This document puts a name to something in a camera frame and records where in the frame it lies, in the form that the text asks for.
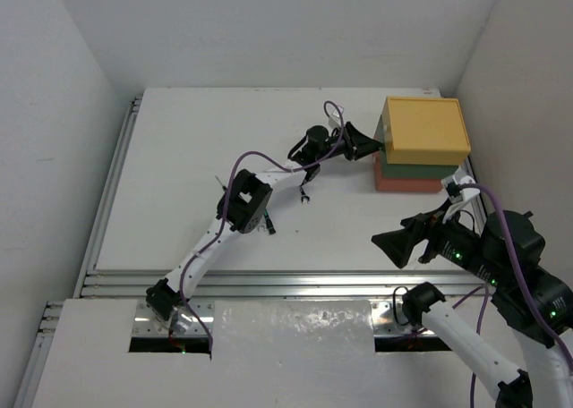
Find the red bottom drawer box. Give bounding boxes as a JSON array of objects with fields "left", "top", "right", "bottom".
[{"left": 372, "top": 152, "right": 442, "bottom": 193}]

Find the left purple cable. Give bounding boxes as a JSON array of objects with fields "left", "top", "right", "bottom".
[{"left": 178, "top": 99, "right": 348, "bottom": 351}]

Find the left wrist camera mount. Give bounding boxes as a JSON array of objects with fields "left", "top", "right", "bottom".
[{"left": 328, "top": 107, "right": 344, "bottom": 130}]

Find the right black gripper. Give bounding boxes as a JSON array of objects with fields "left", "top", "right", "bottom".
[{"left": 371, "top": 194, "right": 503, "bottom": 284}]

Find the yellow top drawer box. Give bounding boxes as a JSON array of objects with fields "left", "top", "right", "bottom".
[{"left": 379, "top": 97, "right": 471, "bottom": 166}]

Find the thin green black screwdriver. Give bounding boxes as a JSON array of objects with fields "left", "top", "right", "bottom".
[{"left": 215, "top": 175, "right": 227, "bottom": 191}]

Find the left aluminium side rail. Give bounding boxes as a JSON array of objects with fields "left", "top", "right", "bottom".
[{"left": 73, "top": 96, "right": 142, "bottom": 298}]

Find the thick green black screwdriver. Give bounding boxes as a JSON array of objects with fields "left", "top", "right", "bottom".
[{"left": 263, "top": 210, "right": 276, "bottom": 235}]

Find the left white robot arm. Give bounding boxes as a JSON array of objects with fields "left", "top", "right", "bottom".
[{"left": 146, "top": 122, "right": 383, "bottom": 322}]

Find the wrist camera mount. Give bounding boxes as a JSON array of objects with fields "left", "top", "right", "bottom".
[
  {"left": 328, "top": 107, "right": 344, "bottom": 130},
  {"left": 441, "top": 168, "right": 480, "bottom": 223}
]

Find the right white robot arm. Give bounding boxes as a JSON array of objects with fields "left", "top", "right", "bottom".
[{"left": 372, "top": 210, "right": 572, "bottom": 407}]

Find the aluminium front rail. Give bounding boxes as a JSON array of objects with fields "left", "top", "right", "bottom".
[{"left": 74, "top": 270, "right": 482, "bottom": 299}]

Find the green drawer box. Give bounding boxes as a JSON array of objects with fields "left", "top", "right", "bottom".
[{"left": 373, "top": 115, "right": 460, "bottom": 181}]

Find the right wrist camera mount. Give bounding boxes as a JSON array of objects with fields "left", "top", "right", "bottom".
[{"left": 441, "top": 168, "right": 480, "bottom": 223}]

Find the silver wrench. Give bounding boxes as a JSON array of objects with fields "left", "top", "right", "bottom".
[{"left": 298, "top": 185, "right": 311, "bottom": 205}]

